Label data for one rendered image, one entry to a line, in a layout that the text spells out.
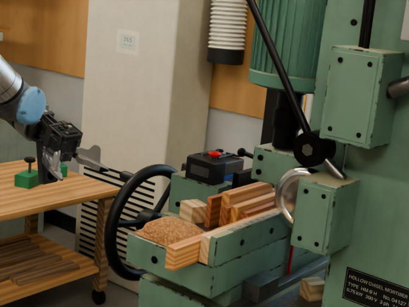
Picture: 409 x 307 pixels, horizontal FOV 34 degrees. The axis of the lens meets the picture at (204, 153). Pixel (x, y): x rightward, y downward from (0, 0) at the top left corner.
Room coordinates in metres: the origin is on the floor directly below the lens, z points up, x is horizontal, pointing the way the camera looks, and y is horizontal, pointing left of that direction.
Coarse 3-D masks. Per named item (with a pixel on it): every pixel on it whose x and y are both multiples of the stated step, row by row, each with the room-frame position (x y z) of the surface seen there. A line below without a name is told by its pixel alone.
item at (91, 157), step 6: (78, 150) 1.64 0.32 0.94; (84, 150) 1.63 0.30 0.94; (90, 150) 1.63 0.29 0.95; (96, 150) 1.63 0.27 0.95; (78, 156) 1.63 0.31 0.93; (84, 156) 1.64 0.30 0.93; (90, 156) 1.63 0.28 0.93; (96, 156) 1.63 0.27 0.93; (78, 162) 1.63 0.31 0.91; (84, 162) 1.63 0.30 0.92; (90, 162) 1.63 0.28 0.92; (96, 162) 1.63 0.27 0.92; (96, 168) 1.63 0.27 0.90; (102, 168) 1.62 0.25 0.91
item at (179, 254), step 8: (272, 208) 1.33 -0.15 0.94; (208, 232) 1.15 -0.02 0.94; (184, 240) 1.10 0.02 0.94; (192, 240) 1.10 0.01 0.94; (200, 240) 1.11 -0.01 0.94; (168, 248) 1.06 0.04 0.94; (176, 248) 1.06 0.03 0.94; (184, 248) 1.07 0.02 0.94; (192, 248) 1.09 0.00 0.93; (168, 256) 1.06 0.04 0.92; (176, 256) 1.06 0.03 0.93; (184, 256) 1.08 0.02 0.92; (192, 256) 1.09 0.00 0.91; (168, 264) 1.06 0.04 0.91; (176, 264) 1.06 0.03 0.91; (184, 264) 1.08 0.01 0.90
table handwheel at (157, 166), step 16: (144, 176) 1.48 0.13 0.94; (128, 192) 1.45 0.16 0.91; (112, 208) 1.43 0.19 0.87; (160, 208) 1.55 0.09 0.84; (112, 224) 1.41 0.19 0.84; (128, 224) 1.46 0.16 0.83; (144, 224) 1.50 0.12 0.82; (112, 240) 1.41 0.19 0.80; (112, 256) 1.42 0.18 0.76; (128, 272) 1.46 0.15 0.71; (144, 272) 1.51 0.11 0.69
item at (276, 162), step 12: (264, 144) 1.35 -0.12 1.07; (264, 156) 1.31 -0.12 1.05; (276, 156) 1.30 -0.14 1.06; (288, 156) 1.28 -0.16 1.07; (252, 168) 1.33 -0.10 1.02; (264, 168) 1.31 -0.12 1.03; (276, 168) 1.29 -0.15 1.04; (288, 168) 1.28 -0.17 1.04; (264, 180) 1.31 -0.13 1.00; (276, 180) 1.29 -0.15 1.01
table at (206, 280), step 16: (128, 240) 1.21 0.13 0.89; (144, 240) 1.19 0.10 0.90; (288, 240) 1.29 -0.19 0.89; (128, 256) 1.21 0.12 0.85; (144, 256) 1.18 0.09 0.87; (160, 256) 1.16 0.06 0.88; (240, 256) 1.15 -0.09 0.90; (256, 256) 1.20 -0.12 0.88; (272, 256) 1.25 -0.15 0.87; (288, 256) 1.30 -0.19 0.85; (160, 272) 1.16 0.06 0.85; (176, 272) 1.14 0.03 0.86; (192, 272) 1.11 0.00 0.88; (208, 272) 1.09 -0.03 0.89; (224, 272) 1.11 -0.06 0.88; (240, 272) 1.16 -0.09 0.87; (256, 272) 1.20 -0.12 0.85; (192, 288) 1.11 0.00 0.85; (208, 288) 1.09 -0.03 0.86; (224, 288) 1.12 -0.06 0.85
